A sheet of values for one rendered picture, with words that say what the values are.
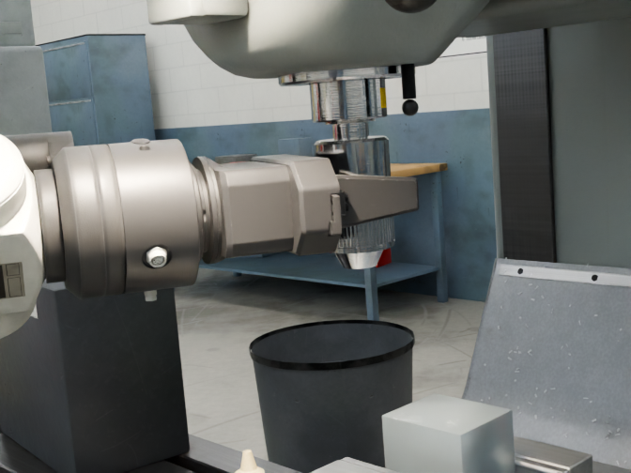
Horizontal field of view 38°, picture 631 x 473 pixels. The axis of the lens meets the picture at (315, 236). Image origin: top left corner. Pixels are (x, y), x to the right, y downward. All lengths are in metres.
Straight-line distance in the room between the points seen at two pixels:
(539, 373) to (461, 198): 4.96
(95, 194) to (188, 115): 7.37
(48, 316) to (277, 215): 0.40
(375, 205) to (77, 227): 0.18
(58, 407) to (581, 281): 0.51
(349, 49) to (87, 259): 0.18
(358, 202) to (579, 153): 0.40
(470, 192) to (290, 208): 5.29
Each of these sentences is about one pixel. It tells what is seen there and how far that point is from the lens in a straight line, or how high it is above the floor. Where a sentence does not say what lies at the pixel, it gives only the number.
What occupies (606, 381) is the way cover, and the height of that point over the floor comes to 1.02.
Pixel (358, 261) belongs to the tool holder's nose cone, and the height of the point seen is 1.19.
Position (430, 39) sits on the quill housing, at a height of 1.32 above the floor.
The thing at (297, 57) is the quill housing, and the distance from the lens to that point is 0.51.
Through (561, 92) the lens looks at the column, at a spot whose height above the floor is 1.29.
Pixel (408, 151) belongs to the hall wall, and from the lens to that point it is 6.09.
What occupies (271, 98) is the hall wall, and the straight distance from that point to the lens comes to 7.03.
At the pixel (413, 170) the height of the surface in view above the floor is 0.87.
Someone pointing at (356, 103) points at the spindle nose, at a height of 1.29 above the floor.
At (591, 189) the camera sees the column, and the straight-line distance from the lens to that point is 0.92.
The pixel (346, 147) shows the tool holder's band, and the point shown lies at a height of 1.26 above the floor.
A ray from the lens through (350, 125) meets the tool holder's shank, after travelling 0.57.
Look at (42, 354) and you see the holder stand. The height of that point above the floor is 1.08.
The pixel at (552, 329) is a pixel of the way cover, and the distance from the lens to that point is 0.93.
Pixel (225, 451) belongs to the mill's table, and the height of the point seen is 0.96.
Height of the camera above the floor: 1.29
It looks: 8 degrees down
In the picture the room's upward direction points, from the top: 4 degrees counter-clockwise
